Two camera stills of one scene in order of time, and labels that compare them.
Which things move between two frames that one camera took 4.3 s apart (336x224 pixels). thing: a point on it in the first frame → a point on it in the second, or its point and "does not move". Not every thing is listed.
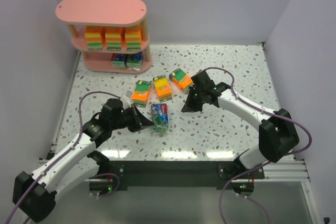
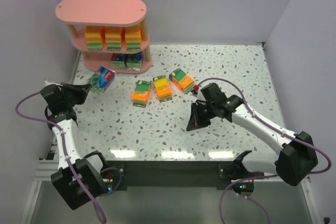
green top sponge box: x=181 y=80 does not move
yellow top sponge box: x=163 y=88 does not move
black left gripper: x=135 y=119 → x=70 y=94
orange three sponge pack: x=93 y=38 does not move
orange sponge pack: x=133 y=38 does not move
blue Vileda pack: x=134 y=61 does not move
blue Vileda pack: x=160 y=117 → x=101 y=80
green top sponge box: x=140 y=93 does not move
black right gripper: x=196 y=98 → x=203 y=111
